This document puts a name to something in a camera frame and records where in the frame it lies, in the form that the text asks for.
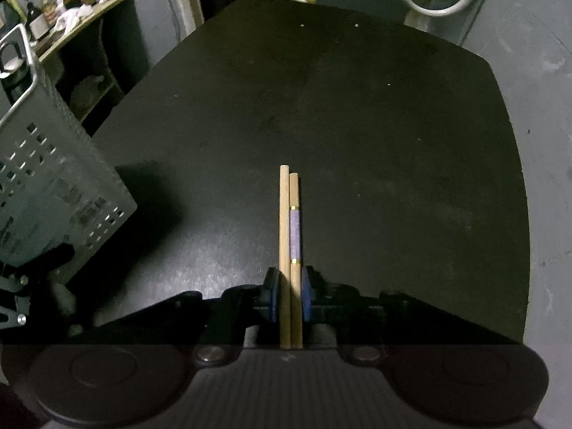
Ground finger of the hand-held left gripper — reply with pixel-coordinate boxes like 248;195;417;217
0;245;77;330

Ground plain wooden chopstick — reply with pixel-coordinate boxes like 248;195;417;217
279;165;292;350

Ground wooden chopstick with purple band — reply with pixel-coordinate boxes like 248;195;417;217
289;172;305;350

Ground white perforated utensil basket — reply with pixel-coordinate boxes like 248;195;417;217
0;24;139;270

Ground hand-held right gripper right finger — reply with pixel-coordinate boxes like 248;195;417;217
301;266;521;364

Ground white cloth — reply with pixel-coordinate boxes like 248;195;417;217
51;4;95;34

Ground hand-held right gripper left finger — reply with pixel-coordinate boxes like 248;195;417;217
67;267;283;364

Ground dark jug with loop handle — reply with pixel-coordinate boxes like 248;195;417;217
0;41;31;99

